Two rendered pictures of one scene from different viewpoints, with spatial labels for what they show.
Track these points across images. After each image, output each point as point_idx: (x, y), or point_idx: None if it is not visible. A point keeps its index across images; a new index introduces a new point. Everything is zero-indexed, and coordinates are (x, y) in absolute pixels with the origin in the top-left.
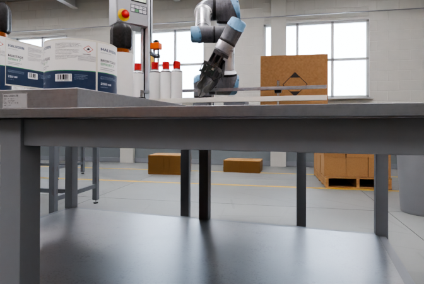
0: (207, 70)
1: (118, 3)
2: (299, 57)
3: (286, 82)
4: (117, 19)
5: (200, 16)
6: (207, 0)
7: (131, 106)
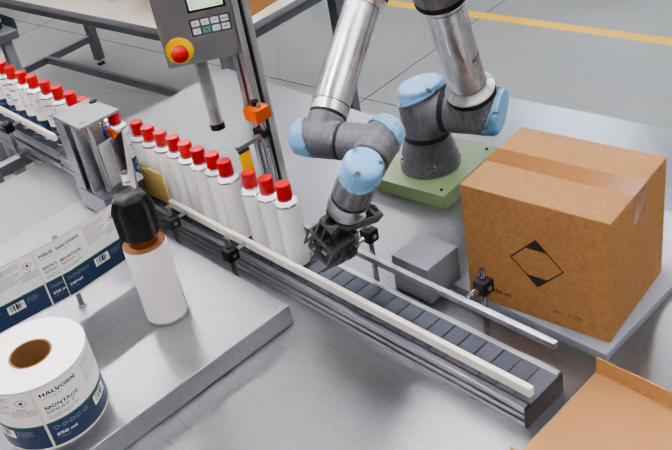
0: (317, 249)
1: (162, 31)
2: (543, 212)
3: (518, 254)
4: (168, 63)
5: (329, 64)
6: None
7: (116, 445)
